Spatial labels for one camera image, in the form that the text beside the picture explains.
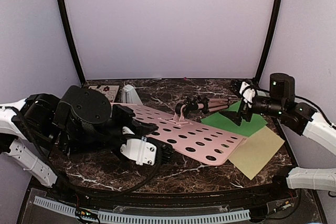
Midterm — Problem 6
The white metronome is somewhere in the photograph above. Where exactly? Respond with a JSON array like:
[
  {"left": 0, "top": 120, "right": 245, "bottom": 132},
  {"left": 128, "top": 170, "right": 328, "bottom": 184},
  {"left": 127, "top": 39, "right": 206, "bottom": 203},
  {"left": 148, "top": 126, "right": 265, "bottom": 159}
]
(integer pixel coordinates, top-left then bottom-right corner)
[{"left": 121, "top": 84, "right": 143, "bottom": 105}]

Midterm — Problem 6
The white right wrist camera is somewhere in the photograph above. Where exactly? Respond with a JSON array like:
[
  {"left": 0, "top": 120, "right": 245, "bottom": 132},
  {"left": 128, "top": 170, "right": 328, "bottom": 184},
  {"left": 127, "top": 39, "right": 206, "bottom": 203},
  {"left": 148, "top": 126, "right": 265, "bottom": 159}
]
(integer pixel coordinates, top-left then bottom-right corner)
[{"left": 229, "top": 80, "right": 257, "bottom": 104}]

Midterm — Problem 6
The floral patterned coaster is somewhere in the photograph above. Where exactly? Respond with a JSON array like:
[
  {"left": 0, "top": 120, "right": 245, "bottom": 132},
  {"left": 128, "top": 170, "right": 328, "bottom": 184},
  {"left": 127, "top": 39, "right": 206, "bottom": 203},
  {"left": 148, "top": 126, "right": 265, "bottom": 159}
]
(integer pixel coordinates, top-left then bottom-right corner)
[{"left": 88, "top": 85, "right": 119, "bottom": 103}]

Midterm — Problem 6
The black frame post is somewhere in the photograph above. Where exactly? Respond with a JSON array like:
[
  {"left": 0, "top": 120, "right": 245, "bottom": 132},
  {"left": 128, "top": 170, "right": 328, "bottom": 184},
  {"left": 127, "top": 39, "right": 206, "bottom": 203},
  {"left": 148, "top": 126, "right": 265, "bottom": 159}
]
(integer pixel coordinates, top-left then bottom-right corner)
[
  {"left": 253, "top": 0, "right": 282, "bottom": 84},
  {"left": 57, "top": 0, "right": 86, "bottom": 86}
]

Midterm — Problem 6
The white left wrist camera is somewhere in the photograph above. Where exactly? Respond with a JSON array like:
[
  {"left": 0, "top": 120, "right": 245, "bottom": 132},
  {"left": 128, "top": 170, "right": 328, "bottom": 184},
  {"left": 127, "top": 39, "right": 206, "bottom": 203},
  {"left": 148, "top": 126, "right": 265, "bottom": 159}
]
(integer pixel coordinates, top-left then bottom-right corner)
[{"left": 120, "top": 126, "right": 174, "bottom": 166}]

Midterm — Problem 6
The green paper sheet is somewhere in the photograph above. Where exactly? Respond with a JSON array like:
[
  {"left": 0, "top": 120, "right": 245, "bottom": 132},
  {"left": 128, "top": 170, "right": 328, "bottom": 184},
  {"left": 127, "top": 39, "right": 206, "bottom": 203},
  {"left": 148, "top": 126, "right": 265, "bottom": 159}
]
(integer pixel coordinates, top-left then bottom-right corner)
[{"left": 201, "top": 112, "right": 268, "bottom": 137}]

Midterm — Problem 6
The yellow paper sheet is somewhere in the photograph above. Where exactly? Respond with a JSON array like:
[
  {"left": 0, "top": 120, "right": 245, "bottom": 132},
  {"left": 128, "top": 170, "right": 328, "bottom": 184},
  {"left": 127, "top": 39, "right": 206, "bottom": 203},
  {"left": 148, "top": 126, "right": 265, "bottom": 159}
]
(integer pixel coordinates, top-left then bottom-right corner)
[{"left": 229, "top": 126, "right": 284, "bottom": 180}]

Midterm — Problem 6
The black left frame post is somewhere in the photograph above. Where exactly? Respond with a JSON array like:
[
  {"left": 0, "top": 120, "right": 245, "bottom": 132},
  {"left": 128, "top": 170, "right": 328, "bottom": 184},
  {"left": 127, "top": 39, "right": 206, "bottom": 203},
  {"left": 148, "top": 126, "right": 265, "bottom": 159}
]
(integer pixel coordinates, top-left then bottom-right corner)
[{"left": 57, "top": 0, "right": 86, "bottom": 86}]

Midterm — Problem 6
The black right frame post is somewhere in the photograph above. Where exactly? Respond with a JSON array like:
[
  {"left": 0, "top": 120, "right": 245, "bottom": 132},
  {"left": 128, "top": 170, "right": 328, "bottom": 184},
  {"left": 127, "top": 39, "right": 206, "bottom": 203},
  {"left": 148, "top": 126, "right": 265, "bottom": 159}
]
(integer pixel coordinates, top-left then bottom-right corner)
[{"left": 253, "top": 0, "right": 282, "bottom": 84}]

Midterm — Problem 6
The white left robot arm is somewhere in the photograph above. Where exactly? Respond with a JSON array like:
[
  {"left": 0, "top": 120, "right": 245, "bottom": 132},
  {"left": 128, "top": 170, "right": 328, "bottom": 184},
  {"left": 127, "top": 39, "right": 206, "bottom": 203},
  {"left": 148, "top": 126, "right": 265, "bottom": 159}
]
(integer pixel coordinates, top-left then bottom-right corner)
[{"left": 1, "top": 86, "right": 163, "bottom": 201}]

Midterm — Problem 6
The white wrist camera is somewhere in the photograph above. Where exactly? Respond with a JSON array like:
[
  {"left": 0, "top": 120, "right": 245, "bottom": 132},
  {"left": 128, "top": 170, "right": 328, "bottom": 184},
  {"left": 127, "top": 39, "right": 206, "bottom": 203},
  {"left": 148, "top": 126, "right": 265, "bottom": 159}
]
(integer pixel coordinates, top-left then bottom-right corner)
[
  {"left": 120, "top": 126, "right": 174, "bottom": 166},
  {"left": 229, "top": 80, "right": 257, "bottom": 104}
]

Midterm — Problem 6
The pink music stand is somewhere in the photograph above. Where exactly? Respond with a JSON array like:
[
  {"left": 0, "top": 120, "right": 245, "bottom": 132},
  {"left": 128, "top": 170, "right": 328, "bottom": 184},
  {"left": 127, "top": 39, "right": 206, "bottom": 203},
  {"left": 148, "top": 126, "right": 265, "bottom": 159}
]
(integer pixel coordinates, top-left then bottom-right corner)
[{"left": 112, "top": 103, "right": 246, "bottom": 166}]

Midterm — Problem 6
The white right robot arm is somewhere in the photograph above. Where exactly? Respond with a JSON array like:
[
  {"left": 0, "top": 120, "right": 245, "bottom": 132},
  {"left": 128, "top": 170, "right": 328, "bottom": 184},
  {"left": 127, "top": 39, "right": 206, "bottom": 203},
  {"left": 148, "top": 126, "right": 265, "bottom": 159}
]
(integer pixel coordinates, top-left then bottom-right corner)
[{"left": 220, "top": 73, "right": 335, "bottom": 200}]

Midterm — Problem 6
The grey cable duct strip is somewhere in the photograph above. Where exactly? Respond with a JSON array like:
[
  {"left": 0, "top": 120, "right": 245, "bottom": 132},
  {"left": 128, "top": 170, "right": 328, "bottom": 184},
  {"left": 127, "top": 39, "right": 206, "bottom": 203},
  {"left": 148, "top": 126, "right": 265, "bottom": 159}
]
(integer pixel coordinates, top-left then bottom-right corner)
[{"left": 33, "top": 196, "right": 250, "bottom": 223}]

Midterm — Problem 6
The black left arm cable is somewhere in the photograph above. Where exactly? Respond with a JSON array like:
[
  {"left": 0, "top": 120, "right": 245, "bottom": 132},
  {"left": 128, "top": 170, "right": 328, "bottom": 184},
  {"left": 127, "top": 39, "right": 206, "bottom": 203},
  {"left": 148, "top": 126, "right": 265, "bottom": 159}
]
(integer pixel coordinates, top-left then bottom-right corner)
[{"left": 15, "top": 113, "right": 161, "bottom": 198}]

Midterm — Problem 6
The black front rail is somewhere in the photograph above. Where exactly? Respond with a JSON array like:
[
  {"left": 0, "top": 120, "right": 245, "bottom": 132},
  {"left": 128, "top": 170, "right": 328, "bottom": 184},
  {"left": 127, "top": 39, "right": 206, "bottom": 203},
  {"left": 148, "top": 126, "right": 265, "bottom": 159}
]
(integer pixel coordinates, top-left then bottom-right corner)
[{"left": 24, "top": 180, "right": 302, "bottom": 212}]

